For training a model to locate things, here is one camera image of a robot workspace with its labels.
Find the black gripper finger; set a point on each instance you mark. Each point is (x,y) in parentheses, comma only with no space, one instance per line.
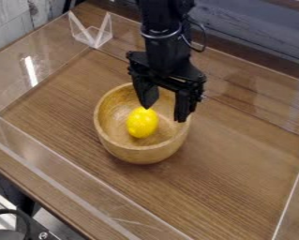
(182,106)
(146,89)

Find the black metal table mount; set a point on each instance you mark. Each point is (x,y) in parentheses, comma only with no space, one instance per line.
(47,227)

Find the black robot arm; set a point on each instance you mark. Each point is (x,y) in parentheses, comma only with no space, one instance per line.
(164,65)

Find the brown wooden bowl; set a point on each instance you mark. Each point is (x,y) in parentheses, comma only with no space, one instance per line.
(110,120)

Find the clear acrylic tray wall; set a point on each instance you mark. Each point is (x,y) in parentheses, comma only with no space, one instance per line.
(213,179)

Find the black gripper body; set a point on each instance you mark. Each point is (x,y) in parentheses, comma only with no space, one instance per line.
(185,77)

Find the yellow lemon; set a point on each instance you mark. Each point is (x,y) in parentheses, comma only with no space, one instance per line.
(142,122)

